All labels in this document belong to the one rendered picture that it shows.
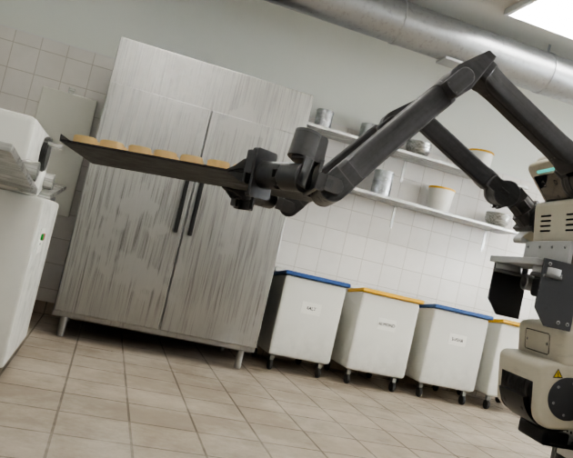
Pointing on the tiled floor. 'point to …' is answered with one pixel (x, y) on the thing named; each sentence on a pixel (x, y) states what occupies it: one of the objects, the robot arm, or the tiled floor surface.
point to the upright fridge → (178, 205)
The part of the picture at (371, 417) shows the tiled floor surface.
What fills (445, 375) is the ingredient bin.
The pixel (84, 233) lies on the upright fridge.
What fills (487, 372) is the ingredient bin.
